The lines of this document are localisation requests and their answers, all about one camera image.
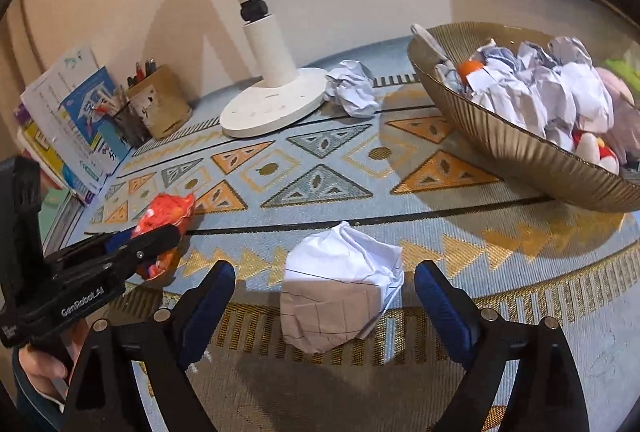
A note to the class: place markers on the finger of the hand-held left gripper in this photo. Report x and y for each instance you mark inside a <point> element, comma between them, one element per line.
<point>120,238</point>
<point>150,243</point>

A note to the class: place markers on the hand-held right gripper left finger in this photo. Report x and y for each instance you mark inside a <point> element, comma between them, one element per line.
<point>210,312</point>

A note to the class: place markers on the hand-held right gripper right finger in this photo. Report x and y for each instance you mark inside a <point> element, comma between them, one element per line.
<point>440,312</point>

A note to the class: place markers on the orange snack wrapper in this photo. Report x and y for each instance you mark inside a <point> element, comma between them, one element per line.
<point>165,209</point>

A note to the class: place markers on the white paper sheet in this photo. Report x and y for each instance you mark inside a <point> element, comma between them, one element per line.
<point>340,272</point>
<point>352,90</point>

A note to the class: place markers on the ribbed glass bowl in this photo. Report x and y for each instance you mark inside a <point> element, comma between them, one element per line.
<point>505,147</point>

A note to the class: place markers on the pile of papers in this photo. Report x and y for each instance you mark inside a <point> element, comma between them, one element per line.
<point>530,87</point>

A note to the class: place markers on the orange ball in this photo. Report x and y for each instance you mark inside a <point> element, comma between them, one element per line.
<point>469,70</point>

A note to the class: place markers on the pink plush toy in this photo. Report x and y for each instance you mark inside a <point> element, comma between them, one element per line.
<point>622,112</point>

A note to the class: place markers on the person's left forearm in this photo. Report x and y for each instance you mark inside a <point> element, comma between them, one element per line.
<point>30,407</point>

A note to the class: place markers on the person's left hand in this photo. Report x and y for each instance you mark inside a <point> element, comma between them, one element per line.
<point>42,369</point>

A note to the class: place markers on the teal folder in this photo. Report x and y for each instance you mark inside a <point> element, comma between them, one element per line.
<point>60,212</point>

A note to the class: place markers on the clear pen cup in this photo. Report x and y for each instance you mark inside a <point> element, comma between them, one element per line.
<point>127,127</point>

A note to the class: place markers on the yellow purple book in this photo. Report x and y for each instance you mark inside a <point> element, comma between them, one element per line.
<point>37,147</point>

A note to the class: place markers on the brown pen holder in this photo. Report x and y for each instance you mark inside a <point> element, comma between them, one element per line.
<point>165,107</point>

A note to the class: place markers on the blue cover book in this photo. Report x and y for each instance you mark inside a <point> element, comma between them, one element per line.
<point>85,102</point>

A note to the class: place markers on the stack of books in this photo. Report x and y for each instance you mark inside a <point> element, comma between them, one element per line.
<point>55,97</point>

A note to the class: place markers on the patterned woven rug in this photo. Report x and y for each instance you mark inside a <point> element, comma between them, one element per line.
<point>320,182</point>

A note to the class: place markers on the pale green plush toy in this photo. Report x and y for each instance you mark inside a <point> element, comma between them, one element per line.
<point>625,65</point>

